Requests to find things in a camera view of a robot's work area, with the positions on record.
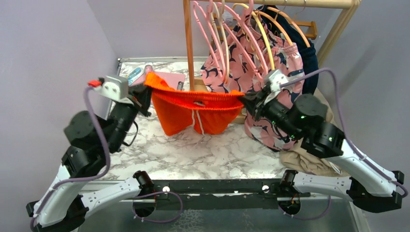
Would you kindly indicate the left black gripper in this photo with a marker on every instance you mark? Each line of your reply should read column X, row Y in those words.
column 140, row 95

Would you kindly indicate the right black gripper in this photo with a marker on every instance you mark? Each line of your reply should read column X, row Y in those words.
column 251, row 99

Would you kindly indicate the orange shorts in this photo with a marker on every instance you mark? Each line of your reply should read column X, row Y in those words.
column 206, row 112

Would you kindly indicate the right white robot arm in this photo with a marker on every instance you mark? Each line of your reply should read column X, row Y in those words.
column 368, row 186

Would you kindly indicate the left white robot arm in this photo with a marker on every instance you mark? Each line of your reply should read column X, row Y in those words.
column 92, row 141

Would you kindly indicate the yellow hanger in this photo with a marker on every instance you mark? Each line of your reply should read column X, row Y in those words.
column 249, row 10

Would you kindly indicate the pink shark print shorts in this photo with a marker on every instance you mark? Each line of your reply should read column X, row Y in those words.
column 286, row 58

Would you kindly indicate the orange wooden hanger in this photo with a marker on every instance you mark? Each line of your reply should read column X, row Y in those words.
column 279, row 23

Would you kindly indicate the cream hanger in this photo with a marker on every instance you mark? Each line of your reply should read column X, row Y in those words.
column 224, row 51

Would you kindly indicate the light blue package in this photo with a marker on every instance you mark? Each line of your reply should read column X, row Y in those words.
column 135, row 77

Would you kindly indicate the pink tube bottle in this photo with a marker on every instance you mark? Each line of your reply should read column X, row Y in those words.
column 147, row 69

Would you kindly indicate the pink clipboard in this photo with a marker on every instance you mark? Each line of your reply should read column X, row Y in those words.
column 174, row 80

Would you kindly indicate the navy blue garment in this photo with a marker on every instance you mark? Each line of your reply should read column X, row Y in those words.
column 310, row 64

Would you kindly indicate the beige garment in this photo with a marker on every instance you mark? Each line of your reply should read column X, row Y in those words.
column 294, row 157

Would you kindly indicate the wooden clothes rack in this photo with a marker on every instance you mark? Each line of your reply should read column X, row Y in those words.
column 348, row 8

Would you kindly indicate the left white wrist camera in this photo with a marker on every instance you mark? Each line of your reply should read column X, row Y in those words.
column 114, row 87

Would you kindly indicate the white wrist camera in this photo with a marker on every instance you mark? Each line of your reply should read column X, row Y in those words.
column 274, row 81
column 114, row 87

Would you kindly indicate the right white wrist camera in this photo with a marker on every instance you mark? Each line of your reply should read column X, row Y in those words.
column 274, row 81

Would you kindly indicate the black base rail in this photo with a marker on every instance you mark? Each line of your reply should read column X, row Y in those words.
column 215, row 194

